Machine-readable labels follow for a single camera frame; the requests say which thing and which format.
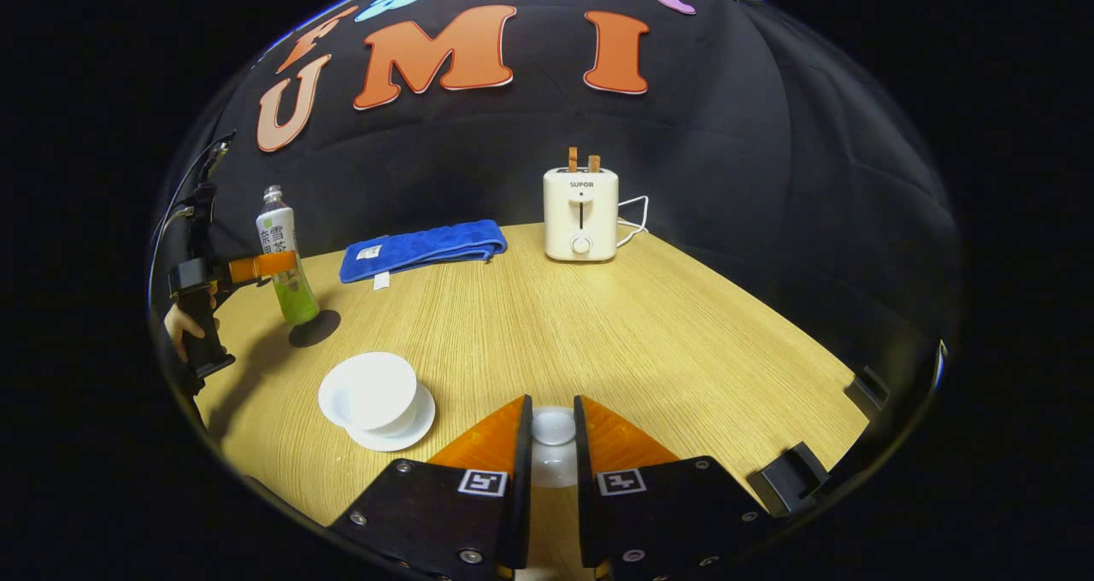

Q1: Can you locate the white teacup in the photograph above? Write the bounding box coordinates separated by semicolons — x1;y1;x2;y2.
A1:
318;352;419;437

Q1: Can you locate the green tea water bottle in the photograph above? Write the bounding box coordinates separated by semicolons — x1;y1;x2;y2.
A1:
256;185;321;326

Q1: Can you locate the black backdrop cloth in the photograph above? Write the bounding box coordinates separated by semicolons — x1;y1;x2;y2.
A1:
158;0;960;394

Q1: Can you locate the white toaster cable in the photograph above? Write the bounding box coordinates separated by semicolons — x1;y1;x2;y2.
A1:
615;196;650;249

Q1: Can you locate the blue towel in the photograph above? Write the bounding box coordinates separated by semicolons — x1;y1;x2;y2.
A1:
339;220;509;291

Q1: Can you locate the black table clamp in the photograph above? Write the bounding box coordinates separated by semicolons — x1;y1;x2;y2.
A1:
747;442;831;519
845;365;891;416

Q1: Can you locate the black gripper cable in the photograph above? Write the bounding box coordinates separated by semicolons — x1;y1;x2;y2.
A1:
158;131;238;232

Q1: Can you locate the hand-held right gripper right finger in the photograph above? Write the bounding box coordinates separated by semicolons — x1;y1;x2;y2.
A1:
573;395;775;581

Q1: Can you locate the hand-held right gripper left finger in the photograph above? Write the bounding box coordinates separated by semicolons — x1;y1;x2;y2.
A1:
329;395;535;581

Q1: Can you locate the cream white toaster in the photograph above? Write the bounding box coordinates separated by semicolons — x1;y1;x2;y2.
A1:
543;168;620;262

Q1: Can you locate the dark round coaster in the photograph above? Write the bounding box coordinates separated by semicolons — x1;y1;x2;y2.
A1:
288;309;342;349

